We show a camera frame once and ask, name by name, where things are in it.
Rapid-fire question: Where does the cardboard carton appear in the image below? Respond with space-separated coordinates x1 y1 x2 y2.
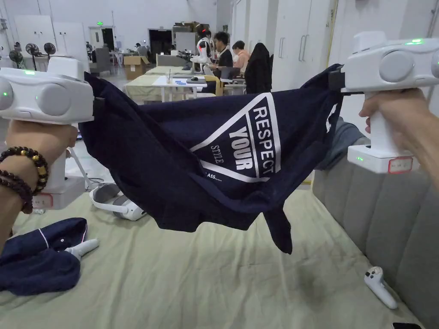
123 55 151 81

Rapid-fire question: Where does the dark blue printed shirt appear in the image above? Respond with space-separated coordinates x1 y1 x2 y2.
78 63 344 255

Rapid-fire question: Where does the white humanoid robot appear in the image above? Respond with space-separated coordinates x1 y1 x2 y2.
189 29 216 73

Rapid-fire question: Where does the bed with pale green sheet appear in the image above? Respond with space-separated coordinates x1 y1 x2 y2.
0 190 423 329
123 64 208 105

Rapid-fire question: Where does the dark blue white-piped garment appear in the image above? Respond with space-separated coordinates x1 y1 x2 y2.
0 217 88 296

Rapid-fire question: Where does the person's left hand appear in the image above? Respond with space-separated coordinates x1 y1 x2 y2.
5 120 78 166

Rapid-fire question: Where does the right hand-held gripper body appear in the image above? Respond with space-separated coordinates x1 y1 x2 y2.
327 31 439 173

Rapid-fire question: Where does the person's left forearm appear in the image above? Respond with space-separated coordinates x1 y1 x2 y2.
0 142 51 255

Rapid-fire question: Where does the white headset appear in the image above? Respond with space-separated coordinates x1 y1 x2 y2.
89 183 148 221

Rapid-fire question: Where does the white hand controller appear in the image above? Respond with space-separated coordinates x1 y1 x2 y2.
363 266 398 309
63 239 100 263

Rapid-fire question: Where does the white table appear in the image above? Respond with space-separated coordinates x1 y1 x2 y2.
153 75 208 102

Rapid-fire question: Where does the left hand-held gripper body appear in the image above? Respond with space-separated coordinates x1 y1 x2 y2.
0 57 105 210

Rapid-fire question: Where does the person's right hand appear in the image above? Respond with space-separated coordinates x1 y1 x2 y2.
358 87 439 155

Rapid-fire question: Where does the chair with dark jacket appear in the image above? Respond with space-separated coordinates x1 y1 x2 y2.
244 42 274 96

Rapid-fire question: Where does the grey padded headboard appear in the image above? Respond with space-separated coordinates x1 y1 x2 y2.
313 164 439 329

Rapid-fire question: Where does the person's right forearm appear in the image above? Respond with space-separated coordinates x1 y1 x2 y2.
409 109 439 192

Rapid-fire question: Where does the grey blanket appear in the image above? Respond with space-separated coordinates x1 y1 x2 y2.
315 116 368 171

